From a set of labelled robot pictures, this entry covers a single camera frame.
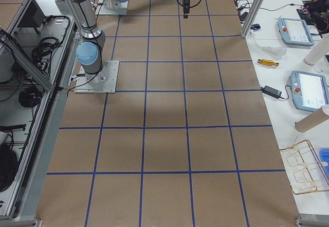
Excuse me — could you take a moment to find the far blue teach pendant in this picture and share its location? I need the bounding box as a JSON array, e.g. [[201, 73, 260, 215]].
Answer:
[[277, 18, 314, 47]]

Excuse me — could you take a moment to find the blue teach pendant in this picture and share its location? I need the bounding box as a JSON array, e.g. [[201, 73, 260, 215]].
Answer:
[[290, 71, 328, 112], [277, 18, 314, 47]]

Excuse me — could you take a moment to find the black power adapter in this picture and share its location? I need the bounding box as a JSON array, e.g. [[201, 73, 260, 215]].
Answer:
[[261, 85, 282, 99]]

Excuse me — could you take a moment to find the white paper roll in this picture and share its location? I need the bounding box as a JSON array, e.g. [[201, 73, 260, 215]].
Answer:
[[304, 33, 329, 65]]

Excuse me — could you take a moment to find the near blue teach pendant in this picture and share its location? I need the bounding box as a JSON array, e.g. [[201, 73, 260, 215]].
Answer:
[[290, 71, 328, 112]]

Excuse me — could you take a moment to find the cardboard tube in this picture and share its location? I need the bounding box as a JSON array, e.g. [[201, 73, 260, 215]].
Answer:
[[295, 104, 328, 133]]

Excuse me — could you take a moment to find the blue plastic box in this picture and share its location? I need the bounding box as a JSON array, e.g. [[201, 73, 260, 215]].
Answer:
[[319, 148, 329, 179]]

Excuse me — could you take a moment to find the aluminium frame post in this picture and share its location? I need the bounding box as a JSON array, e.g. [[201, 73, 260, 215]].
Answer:
[[241, 0, 263, 39]]

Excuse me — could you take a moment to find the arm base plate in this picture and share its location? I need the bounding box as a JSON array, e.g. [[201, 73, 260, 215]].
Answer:
[[95, 0, 129, 16], [74, 60, 120, 94]]

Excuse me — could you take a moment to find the gold wire rack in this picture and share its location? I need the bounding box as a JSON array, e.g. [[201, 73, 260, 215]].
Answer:
[[280, 139, 328, 195]]

